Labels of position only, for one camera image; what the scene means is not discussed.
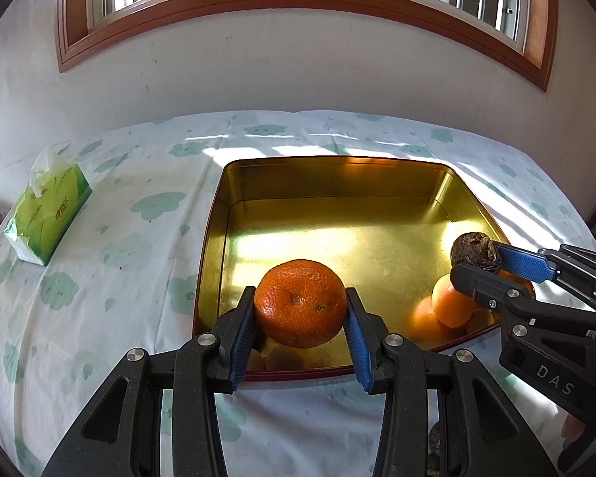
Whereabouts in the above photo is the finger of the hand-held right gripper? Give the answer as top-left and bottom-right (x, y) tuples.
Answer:
(449, 264), (596, 335)
(492, 241), (596, 305)

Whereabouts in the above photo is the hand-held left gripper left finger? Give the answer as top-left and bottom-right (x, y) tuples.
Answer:
(42, 285), (257, 477)

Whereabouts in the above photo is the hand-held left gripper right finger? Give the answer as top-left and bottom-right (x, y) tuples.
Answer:
(343, 287), (550, 477)

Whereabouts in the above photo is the dark water chestnut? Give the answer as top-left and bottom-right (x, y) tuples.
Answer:
(450, 232), (501, 275)
(427, 422), (444, 477)

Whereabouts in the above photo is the large orange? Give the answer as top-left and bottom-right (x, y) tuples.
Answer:
(253, 259), (348, 349)

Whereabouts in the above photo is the red and gold tin box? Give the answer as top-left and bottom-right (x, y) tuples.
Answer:
(191, 155), (537, 383)

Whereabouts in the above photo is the small orange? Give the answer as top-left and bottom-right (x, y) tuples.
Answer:
(432, 274), (478, 329)
(499, 269), (534, 295)

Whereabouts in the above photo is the red tomato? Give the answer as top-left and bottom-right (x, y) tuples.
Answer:
(562, 413), (586, 453)

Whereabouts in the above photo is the white green-patterned tablecloth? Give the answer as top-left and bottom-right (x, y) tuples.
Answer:
(0, 109), (596, 477)

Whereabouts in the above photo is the green tissue pack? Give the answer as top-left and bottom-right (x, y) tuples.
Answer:
(2, 145), (91, 266)

